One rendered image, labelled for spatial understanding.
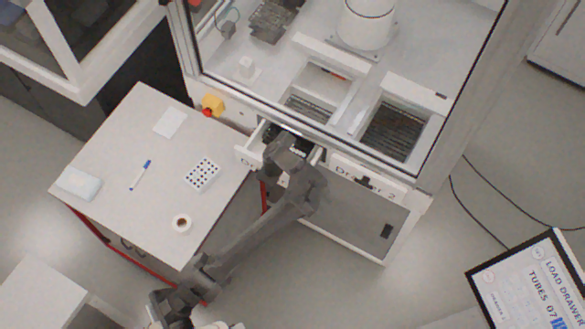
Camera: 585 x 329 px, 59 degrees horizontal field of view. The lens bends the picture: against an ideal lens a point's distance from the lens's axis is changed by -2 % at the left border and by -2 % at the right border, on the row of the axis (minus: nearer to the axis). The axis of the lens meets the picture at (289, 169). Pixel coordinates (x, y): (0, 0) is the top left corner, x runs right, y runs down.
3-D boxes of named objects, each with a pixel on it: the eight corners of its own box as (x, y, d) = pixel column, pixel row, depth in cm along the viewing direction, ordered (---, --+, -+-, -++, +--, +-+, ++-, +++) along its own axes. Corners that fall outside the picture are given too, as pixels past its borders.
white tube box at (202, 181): (199, 195, 197) (197, 191, 193) (184, 182, 199) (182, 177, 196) (222, 172, 201) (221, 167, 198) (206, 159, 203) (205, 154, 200)
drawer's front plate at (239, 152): (303, 196, 190) (304, 185, 181) (235, 161, 197) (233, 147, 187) (306, 193, 191) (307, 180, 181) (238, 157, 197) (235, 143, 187)
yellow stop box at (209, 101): (218, 119, 202) (215, 109, 196) (202, 111, 204) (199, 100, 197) (225, 110, 204) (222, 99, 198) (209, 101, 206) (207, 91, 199)
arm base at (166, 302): (147, 293, 136) (166, 334, 131) (165, 276, 133) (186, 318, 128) (170, 290, 143) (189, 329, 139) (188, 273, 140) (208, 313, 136)
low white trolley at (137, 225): (209, 313, 252) (181, 271, 184) (107, 251, 265) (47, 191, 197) (271, 216, 275) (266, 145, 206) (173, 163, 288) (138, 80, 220)
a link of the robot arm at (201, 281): (172, 297, 132) (188, 309, 133) (197, 275, 128) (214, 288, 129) (181, 274, 140) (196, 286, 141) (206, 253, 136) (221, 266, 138)
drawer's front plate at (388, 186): (399, 206, 189) (406, 193, 179) (328, 169, 195) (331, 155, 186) (401, 201, 190) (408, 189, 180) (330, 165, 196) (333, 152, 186)
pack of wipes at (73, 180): (104, 183, 199) (101, 177, 195) (90, 204, 195) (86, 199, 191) (71, 167, 201) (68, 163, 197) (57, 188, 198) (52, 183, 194)
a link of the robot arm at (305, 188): (298, 178, 114) (330, 208, 116) (303, 151, 126) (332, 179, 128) (173, 285, 131) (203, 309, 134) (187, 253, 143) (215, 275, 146)
